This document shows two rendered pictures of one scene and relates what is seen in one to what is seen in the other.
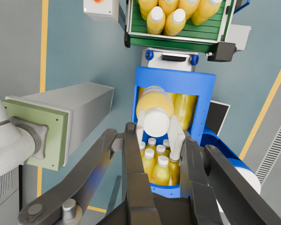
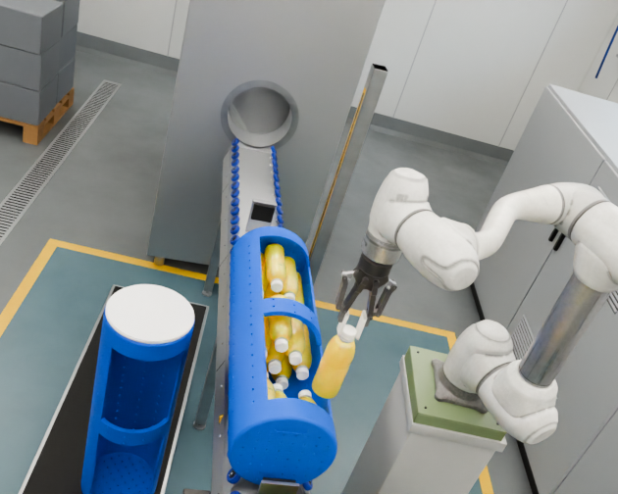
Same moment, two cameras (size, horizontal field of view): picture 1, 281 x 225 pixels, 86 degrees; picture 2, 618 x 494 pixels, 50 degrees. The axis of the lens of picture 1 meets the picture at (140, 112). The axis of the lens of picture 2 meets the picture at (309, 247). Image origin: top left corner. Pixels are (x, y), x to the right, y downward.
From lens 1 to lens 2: 1.45 m
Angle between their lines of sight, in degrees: 41
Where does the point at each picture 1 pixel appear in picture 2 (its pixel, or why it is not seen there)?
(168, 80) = (309, 412)
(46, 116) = (440, 412)
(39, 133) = (443, 389)
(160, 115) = (348, 333)
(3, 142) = (470, 363)
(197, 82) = (277, 409)
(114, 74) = not seen: outside the picture
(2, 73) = not seen: outside the picture
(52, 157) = (420, 362)
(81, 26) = not seen: outside the picture
